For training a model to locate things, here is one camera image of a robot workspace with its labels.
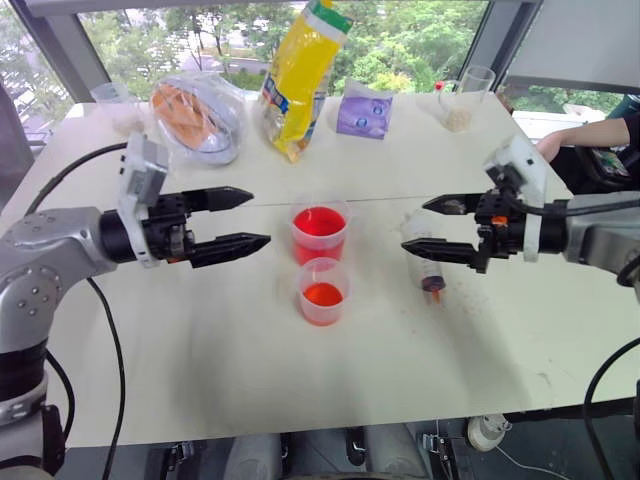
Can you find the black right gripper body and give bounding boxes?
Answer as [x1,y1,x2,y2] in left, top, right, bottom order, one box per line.
[473,188,527,275]

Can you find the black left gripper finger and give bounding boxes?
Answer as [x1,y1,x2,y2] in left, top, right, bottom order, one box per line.
[181,185,255,214]
[189,231,273,270]

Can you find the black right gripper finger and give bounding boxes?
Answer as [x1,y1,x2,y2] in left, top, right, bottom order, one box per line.
[400,238,482,272]
[421,193,484,218]

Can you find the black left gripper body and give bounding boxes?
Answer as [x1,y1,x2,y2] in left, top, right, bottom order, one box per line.
[141,191,197,265]

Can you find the large clear cup red liquid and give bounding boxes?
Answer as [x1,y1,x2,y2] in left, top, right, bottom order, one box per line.
[290,192,353,267]

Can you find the small clear cup red liquid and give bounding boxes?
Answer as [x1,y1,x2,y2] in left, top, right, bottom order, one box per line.
[295,256,352,328]

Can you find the tall clear empty cup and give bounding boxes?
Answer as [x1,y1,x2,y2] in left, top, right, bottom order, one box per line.
[456,64,497,109]

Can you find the clear measuring cup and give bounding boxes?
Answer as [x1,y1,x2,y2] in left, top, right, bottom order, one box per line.
[89,81,145,134]

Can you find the bystander hand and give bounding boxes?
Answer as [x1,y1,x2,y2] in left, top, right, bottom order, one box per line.
[534,133,566,164]

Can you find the clear bag orange grey contents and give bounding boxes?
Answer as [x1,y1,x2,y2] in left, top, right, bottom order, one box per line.
[149,69,249,169]

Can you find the clear beaker with grains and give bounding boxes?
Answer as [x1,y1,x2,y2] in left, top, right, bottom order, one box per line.
[415,79,475,134]

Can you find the black chair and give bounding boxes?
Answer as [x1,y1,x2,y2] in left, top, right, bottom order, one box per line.
[548,143,640,195]

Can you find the purple packet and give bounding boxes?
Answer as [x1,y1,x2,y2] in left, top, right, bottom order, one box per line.
[335,79,395,142]

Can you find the yellow plastic bag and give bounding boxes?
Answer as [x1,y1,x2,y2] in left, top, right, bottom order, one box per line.
[256,0,355,166]

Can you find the white round object under table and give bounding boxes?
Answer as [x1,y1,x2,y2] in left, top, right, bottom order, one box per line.
[466,414,514,454]

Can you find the grey rounded shape under table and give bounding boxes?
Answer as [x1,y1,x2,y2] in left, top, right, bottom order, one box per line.
[226,432,284,480]

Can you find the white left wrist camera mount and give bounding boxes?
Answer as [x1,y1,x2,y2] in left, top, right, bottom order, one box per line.
[116,131,170,269]

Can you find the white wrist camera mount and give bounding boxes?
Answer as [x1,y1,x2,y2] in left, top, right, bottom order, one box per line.
[116,131,170,269]
[481,133,549,264]

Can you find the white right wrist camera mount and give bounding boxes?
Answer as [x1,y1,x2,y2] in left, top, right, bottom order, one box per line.
[481,133,549,264]

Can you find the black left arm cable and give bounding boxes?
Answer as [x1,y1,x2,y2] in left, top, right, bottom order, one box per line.
[23,141,130,480]

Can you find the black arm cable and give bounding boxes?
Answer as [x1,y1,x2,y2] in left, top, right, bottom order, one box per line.
[23,141,130,480]
[499,184,640,480]

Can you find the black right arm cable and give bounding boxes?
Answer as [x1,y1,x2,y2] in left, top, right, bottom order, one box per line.
[499,184,640,480]

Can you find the thin black cable at shoulder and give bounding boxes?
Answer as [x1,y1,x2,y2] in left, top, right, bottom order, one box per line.
[44,349,77,437]

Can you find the thin white cable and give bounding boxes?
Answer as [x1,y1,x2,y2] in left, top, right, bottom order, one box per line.
[493,443,569,480]

